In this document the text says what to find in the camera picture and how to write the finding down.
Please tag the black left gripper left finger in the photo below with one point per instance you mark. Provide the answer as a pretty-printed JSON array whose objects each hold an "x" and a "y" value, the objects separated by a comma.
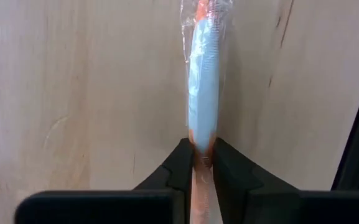
[{"x": 154, "y": 205}]

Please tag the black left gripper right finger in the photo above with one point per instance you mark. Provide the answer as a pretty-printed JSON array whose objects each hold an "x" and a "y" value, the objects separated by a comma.
[{"x": 260, "y": 205}]

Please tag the orange toothbrush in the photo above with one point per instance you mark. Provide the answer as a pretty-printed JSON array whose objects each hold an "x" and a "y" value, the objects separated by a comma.
[{"x": 204, "y": 93}]

